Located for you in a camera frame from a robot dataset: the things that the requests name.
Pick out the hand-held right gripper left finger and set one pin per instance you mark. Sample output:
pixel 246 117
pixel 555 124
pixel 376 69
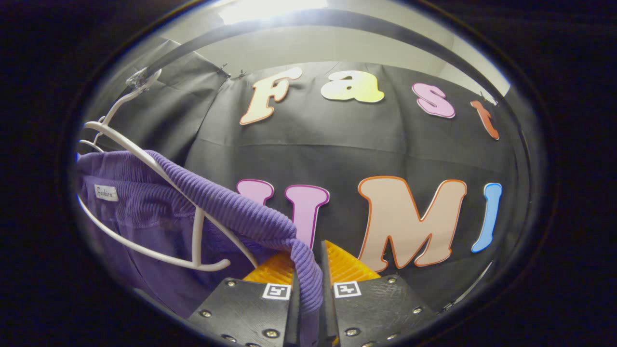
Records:
pixel 241 308

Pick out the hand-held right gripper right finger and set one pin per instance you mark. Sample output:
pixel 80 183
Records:
pixel 328 299

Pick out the white plastic clothes hanger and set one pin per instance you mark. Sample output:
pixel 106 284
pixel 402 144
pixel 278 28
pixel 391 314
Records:
pixel 196 236

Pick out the black clothes rack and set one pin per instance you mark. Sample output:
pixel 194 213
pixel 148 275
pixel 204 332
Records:
pixel 366 20

